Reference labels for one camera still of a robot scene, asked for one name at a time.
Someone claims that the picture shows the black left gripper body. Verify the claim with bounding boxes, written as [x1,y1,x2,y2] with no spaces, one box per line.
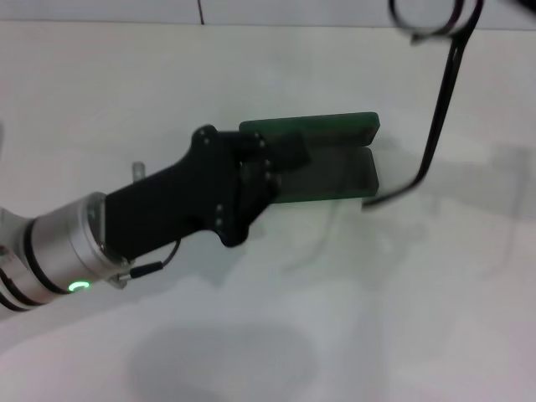
[102,124,270,249]

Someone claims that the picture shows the black glasses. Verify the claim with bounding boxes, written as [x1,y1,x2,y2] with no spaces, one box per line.
[362,0,483,209]

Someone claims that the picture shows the green glasses case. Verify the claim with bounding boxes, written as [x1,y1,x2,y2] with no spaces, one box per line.
[239,111,381,206]

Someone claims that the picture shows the left wrist cable with plug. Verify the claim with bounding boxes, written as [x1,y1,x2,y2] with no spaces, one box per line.
[110,240,182,291]

